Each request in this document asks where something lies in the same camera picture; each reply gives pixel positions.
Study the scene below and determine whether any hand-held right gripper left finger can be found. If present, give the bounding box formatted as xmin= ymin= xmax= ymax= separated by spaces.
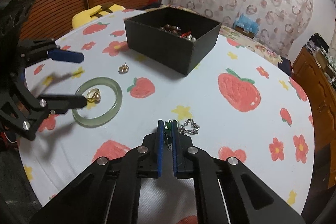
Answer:
xmin=29 ymin=120 xmax=165 ymax=224

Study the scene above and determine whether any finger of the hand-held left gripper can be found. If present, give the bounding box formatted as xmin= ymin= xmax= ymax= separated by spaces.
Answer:
xmin=14 ymin=94 xmax=89 ymax=141
xmin=18 ymin=38 xmax=85 ymax=66

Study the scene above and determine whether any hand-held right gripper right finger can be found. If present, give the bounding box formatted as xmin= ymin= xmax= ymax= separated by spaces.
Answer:
xmin=171 ymin=120 xmax=307 ymax=224

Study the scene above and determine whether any green pendant with silver chain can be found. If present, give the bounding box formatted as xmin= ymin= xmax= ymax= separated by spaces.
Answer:
xmin=163 ymin=119 xmax=200 ymax=149

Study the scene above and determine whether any gold ring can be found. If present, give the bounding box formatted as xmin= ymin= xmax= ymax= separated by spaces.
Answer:
xmin=86 ymin=88 xmax=102 ymax=103

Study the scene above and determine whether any pale green jade bangle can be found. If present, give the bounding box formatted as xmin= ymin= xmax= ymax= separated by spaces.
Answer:
xmin=71 ymin=77 xmax=123 ymax=128

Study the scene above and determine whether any black cardboard box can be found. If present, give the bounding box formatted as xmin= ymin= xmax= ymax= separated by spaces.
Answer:
xmin=124 ymin=5 xmax=222 ymax=76

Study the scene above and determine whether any brown wooden bead bracelet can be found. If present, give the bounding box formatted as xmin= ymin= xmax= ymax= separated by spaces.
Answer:
xmin=159 ymin=25 xmax=181 ymax=35

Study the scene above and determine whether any white pearl necklace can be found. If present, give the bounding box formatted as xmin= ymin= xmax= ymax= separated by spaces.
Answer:
xmin=181 ymin=32 xmax=198 ymax=43

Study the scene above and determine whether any yellow plush toy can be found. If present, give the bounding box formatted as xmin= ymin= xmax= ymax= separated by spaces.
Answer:
xmin=72 ymin=3 xmax=126 ymax=29

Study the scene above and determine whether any floral bed sheet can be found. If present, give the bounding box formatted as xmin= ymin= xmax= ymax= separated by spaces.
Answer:
xmin=219 ymin=25 xmax=289 ymax=64

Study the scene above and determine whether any small cardboard box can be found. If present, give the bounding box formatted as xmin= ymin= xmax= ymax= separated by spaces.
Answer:
xmin=234 ymin=25 xmax=256 ymax=39

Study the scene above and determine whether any blue plastic bag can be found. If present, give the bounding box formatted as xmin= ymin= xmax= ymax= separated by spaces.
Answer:
xmin=234 ymin=13 xmax=260 ymax=33

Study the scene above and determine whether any wooden low cabinet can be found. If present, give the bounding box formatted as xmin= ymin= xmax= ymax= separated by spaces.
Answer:
xmin=291 ymin=46 xmax=336 ymax=151

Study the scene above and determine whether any box with striped cloth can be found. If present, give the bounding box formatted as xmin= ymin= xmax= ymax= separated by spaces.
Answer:
xmin=315 ymin=47 xmax=336 ymax=75

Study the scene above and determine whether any dark clothes pile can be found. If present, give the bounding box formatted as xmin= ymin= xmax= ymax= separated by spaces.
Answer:
xmin=307 ymin=33 xmax=330 ymax=52

